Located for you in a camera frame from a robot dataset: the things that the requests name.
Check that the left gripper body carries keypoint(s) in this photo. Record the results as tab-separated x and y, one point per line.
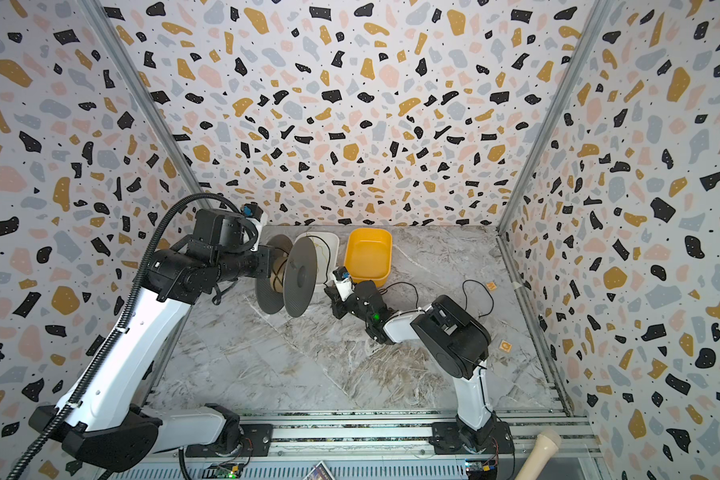
238	262

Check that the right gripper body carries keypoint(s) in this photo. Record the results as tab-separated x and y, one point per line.
348	300

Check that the grey cable spool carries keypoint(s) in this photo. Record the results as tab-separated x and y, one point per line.
290	277

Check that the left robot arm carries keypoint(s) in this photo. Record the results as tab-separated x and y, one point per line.
97	421

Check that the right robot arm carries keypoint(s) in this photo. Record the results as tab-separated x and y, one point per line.
457	342

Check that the yellow rectangular tray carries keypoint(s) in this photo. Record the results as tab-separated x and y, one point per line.
368	255

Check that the white rectangular tray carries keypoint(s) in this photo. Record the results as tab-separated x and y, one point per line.
327	248

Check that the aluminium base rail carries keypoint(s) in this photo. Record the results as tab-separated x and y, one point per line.
385	445

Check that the wooden mallet handle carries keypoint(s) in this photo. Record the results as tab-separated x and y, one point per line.
546	446

